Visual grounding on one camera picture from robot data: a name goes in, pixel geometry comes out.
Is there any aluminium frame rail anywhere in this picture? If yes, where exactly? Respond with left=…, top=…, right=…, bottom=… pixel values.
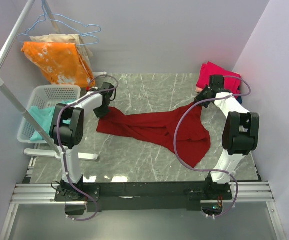
left=0, top=181, right=276, bottom=240

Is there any folded navy t shirt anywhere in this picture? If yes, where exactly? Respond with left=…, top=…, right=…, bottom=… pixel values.
left=236, top=96, right=243, bottom=105

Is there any teal t shirt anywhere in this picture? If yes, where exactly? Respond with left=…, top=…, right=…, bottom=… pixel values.
left=29, top=99, right=74, bottom=142

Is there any white laundry basket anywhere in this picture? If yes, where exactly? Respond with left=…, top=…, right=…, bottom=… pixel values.
left=17, top=84, right=81, bottom=144

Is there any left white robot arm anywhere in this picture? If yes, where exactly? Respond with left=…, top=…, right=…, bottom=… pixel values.
left=49, top=82, right=117, bottom=201

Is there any white clothes rack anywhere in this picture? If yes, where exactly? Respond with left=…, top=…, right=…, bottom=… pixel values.
left=0, top=0, right=108, bottom=162

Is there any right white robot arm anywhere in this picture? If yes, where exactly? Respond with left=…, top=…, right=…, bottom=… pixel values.
left=194, top=74, right=260, bottom=200

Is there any beige cloth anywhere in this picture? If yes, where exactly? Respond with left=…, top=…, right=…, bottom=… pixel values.
left=30, top=34, right=93, bottom=70

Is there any dark red t shirt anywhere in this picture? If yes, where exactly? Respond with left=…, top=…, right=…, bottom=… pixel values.
left=96, top=103, right=211, bottom=168

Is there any folded salmon t shirt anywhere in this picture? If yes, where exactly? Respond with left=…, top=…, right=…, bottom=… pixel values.
left=195, top=87, right=204, bottom=93

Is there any folded pink t shirt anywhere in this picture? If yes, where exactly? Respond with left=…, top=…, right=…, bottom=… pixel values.
left=196, top=61, right=241, bottom=94

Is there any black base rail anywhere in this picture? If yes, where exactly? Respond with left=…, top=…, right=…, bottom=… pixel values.
left=54, top=179, right=233, bottom=215

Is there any orange patterned cloth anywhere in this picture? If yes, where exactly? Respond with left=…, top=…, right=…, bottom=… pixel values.
left=21, top=41, right=96, bottom=88

